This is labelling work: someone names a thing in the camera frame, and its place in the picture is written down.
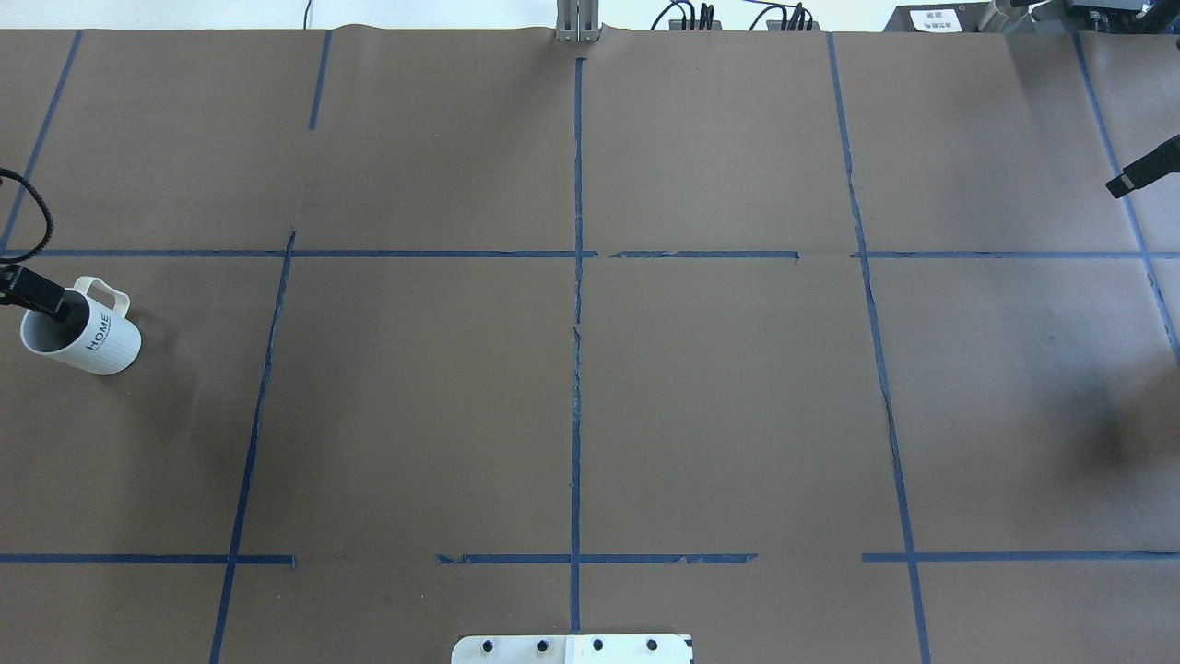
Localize white ribbed HOME mug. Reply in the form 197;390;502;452
18;276;142;375

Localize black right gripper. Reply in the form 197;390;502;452
0;267;18;305

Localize black right camera cable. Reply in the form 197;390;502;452
0;167;54;270

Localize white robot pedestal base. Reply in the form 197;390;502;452
451;635;695;663

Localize aluminium frame post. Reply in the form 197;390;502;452
555;0;602;42

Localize orange black adapter box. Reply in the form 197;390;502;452
650;1;725;32

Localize white label card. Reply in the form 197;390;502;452
909;7;962;34

